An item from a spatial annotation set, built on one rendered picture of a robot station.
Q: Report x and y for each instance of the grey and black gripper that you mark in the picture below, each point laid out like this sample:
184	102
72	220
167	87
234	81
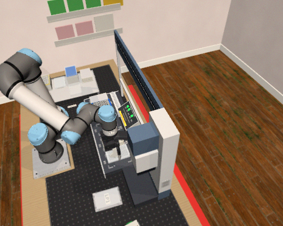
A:
111	144

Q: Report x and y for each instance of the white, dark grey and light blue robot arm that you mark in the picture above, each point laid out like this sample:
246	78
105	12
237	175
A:
23	68

